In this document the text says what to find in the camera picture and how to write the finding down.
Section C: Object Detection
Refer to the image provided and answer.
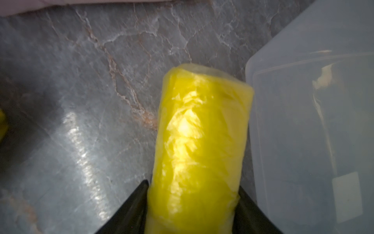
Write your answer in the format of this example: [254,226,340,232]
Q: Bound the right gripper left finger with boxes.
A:
[96,179,149,234]

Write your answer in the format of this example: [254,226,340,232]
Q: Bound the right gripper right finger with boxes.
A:
[232,186,282,234]

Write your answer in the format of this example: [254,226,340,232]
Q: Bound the yellow trash bag roll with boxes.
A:
[0,110,9,141]
[145,63,254,234]

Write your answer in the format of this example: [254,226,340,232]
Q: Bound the clear plastic storage box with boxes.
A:
[245,1,374,234]

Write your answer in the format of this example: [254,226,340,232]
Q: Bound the white label in box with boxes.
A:
[332,172,363,223]

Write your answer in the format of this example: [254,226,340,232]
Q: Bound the pink roll upper left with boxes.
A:
[1,0,162,17]

